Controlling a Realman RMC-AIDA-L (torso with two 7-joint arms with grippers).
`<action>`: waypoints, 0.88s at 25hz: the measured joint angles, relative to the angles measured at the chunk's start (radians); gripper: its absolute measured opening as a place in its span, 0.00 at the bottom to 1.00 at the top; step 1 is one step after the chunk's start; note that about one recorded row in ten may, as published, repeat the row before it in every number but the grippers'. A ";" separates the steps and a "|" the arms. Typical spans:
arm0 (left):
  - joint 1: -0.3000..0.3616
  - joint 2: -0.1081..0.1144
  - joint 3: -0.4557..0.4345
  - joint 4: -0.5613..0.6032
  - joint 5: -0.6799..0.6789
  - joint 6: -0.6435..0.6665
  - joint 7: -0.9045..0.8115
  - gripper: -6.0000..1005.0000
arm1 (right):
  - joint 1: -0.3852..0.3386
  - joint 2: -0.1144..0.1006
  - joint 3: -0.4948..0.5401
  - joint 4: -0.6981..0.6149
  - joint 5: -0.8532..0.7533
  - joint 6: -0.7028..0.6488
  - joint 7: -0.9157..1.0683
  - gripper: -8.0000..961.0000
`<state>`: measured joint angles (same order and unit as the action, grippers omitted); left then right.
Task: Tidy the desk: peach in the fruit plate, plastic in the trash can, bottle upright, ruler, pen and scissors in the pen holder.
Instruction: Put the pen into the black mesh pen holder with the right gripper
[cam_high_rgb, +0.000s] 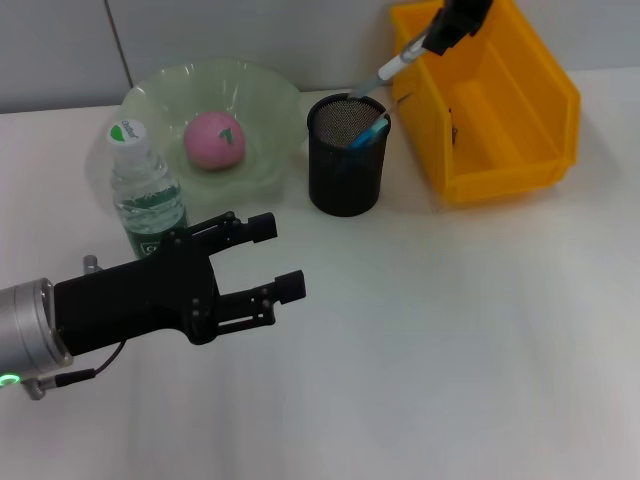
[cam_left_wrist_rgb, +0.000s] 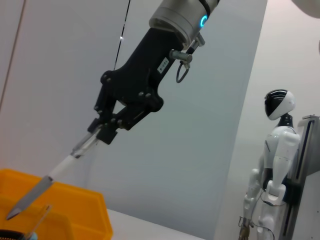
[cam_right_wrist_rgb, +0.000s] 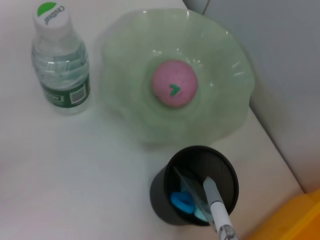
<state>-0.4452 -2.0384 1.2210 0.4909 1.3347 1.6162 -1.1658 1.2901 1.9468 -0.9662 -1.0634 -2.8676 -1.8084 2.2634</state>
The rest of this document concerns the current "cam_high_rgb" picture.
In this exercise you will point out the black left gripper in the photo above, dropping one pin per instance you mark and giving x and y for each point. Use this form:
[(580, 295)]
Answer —
[(135, 300)]

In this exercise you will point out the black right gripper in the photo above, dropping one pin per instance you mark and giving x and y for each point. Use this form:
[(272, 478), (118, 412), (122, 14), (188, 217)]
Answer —
[(465, 12)]

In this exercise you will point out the silver ballpoint pen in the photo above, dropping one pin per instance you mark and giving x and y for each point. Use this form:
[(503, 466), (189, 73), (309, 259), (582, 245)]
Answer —
[(392, 67)]

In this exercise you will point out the green plastic wrapper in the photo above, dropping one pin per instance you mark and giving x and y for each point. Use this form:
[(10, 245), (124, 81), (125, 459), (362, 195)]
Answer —
[(454, 131)]

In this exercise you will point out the blue capped scissors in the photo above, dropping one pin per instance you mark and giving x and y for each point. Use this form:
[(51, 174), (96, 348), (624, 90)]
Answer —
[(370, 134)]

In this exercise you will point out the pink toy peach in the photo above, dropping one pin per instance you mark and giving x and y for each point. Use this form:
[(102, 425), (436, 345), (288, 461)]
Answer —
[(214, 141)]

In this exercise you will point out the clear water bottle green label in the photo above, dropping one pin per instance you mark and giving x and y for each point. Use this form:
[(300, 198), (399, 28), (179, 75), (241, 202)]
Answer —
[(145, 200)]

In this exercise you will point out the black mesh pen cup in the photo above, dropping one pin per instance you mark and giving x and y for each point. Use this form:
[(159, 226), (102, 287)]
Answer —
[(345, 180)]

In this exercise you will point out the pale green glass fruit plate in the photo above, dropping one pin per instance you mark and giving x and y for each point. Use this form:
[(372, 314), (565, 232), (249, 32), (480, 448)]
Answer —
[(260, 95)]

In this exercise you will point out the yellow plastic bin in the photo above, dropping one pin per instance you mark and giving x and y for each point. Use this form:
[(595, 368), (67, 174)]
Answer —
[(520, 150)]

